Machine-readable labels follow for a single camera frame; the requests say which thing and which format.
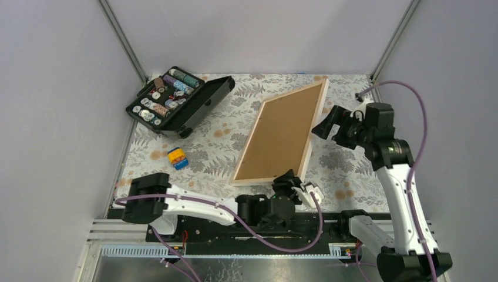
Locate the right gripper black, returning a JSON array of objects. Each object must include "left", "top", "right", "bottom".
[{"left": 311, "top": 105, "right": 372, "bottom": 150}]

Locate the wooden picture frame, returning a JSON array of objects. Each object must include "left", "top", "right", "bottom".
[{"left": 229, "top": 78, "right": 330, "bottom": 187}]

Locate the brown frame backing board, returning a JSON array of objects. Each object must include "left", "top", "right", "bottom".
[{"left": 230, "top": 79, "right": 329, "bottom": 186}]

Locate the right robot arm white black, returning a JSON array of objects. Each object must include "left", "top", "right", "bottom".
[{"left": 311, "top": 102, "right": 453, "bottom": 281}]

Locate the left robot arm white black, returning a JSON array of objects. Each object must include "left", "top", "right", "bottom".
[{"left": 115, "top": 170, "right": 314, "bottom": 241}]

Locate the floral patterned table mat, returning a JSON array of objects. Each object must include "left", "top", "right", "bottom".
[{"left": 115, "top": 74, "right": 388, "bottom": 213}]

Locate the yellow blue toy car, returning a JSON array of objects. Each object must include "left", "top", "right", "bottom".
[{"left": 167, "top": 147, "right": 189, "bottom": 170}]

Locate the black sewing kit case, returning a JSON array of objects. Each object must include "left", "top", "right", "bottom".
[{"left": 125, "top": 66, "right": 235, "bottom": 139}]

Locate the light blue thread spool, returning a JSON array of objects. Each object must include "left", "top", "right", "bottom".
[{"left": 173, "top": 80, "right": 194, "bottom": 94}]

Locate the teal thread spool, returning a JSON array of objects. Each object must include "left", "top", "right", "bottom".
[{"left": 169, "top": 69, "right": 200, "bottom": 88}]

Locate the purple thread spool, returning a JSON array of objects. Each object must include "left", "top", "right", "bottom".
[{"left": 163, "top": 75, "right": 180, "bottom": 89}]

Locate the brown thread spool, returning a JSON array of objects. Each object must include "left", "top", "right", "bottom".
[{"left": 153, "top": 77, "right": 167, "bottom": 93}]

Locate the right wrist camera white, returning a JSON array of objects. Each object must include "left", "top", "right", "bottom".
[{"left": 349, "top": 101, "right": 369, "bottom": 122}]

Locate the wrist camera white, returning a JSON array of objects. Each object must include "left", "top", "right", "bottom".
[
  {"left": 292, "top": 182, "right": 325, "bottom": 208},
  {"left": 349, "top": 101, "right": 369, "bottom": 122}
]

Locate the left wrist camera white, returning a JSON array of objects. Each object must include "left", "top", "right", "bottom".
[{"left": 292, "top": 182, "right": 325, "bottom": 208}]

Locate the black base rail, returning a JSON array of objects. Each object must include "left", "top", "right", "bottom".
[{"left": 146, "top": 212, "right": 358, "bottom": 256}]

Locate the right aluminium corner post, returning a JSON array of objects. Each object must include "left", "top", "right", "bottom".
[{"left": 370, "top": 0, "right": 422, "bottom": 82}]

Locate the aluminium corner post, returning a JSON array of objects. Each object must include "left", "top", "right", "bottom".
[
  {"left": 370, "top": 0, "right": 422, "bottom": 82},
  {"left": 97, "top": 0, "right": 148, "bottom": 84}
]

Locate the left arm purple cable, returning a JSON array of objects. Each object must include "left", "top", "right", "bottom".
[{"left": 114, "top": 190, "right": 324, "bottom": 254}]

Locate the grey slotted cable duct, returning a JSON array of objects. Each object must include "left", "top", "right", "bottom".
[{"left": 101, "top": 244, "right": 354, "bottom": 260}]

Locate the left aluminium corner post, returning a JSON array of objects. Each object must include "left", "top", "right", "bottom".
[{"left": 97, "top": 0, "right": 148, "bottom": 84}]

